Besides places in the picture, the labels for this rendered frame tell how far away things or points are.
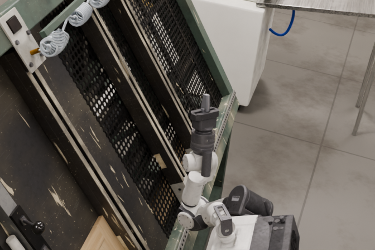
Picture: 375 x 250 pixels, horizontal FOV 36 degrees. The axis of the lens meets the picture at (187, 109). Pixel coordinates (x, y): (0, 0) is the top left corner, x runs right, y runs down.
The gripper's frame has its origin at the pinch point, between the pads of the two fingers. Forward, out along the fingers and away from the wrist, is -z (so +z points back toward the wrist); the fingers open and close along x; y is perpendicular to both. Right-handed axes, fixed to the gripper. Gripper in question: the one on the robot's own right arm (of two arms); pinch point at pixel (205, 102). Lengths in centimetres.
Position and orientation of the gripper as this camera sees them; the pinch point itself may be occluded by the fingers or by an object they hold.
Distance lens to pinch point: 204.6
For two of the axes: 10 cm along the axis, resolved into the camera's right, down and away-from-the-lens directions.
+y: -6.9, -2.7, 6.7
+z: -0.7, 9.5, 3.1
